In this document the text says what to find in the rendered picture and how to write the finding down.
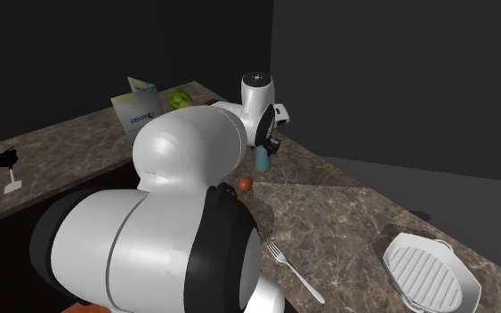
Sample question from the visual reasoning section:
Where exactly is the green lettuce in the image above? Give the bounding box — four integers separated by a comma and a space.
166, 87, 194, 111

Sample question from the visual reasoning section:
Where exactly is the white printed carton box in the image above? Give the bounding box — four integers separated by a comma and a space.
109, 76, 165, 145

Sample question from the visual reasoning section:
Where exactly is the white ribbed grill dish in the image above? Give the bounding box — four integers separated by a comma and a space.
381, 232, 482, 313

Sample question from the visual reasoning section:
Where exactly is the silver fork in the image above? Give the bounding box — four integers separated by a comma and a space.
265, 238, 327, 305

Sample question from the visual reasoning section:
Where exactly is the black object on white stand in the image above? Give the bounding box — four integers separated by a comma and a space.
0, 146, 24, 196

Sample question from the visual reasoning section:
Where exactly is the blue cup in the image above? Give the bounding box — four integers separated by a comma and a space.
255, 146, 272, 173

